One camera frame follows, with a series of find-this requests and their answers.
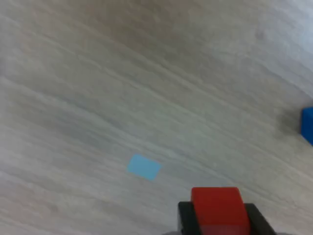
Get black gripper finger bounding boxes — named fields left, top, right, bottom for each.
left=244, top=203, right=277, bottom=235
left=178, top=201, right=203, bottom=235

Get red cube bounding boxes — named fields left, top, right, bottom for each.
left=190, top=187, right=251, bottom=235

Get small blue table sticker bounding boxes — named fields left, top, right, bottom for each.
left=126, top=153, right=162, bottom=182

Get blue cube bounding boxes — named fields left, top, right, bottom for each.
left=300, top=107, right=313, bottom=147

